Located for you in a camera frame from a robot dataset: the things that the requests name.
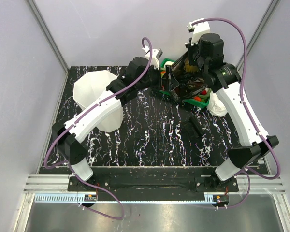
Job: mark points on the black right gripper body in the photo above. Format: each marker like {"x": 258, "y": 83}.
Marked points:
{"x": 193, "y": 51}

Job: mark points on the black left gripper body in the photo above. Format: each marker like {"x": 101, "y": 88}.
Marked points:
{"x": 166, "y": 83}

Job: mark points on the black trash bag roll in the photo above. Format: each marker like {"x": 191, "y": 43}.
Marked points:
{"x": 193, "y": 128}

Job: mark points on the white faceted trash bin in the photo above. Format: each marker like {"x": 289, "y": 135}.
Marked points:
{"x": 88, "y": 88}

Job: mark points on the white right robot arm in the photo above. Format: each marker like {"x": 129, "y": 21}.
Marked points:
{"x": 205, "y": 51}

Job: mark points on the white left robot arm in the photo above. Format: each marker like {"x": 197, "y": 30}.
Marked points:
{"x": 101, "y": 96}

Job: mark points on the green plastic vegetable tray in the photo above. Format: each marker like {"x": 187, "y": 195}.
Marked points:
{"x": 200, "y": 101}

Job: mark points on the crumpled white paper ball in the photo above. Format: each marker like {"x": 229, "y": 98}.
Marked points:
{"x": 216, "y": 106}

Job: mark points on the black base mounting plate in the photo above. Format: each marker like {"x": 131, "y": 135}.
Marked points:
{"x": 187, "y": 185}

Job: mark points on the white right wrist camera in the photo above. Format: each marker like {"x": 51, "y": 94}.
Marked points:
{"x": 198, "y": 29}

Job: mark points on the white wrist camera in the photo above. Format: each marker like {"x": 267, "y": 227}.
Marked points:
{"x": 156, "y": 54}
{"x": 198, "y": 29}

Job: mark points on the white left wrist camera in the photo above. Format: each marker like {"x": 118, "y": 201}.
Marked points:
{"x": 156, "y": 54}

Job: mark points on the aluminium rail with slots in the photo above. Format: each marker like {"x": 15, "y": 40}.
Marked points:
{"x": 53, "y": 189}

